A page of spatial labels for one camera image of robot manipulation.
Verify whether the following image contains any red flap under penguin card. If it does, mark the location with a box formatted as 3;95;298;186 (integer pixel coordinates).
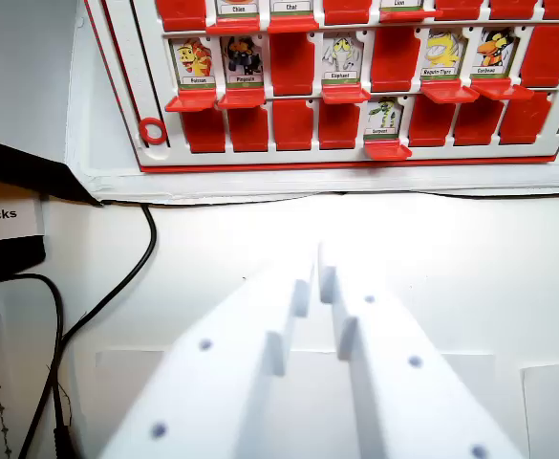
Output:
217;87;267;111

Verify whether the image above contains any black box with Socks label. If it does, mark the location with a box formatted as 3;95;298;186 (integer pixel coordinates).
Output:
0;135;104;294

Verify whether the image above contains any black cable with plug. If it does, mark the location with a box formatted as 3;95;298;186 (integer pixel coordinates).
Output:
0;273;83;459

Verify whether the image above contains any white base panel under board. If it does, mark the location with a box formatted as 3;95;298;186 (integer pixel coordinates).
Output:
65;0;559;206

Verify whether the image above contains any red and white game board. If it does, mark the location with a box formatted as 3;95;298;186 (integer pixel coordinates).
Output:
83;0;559;174

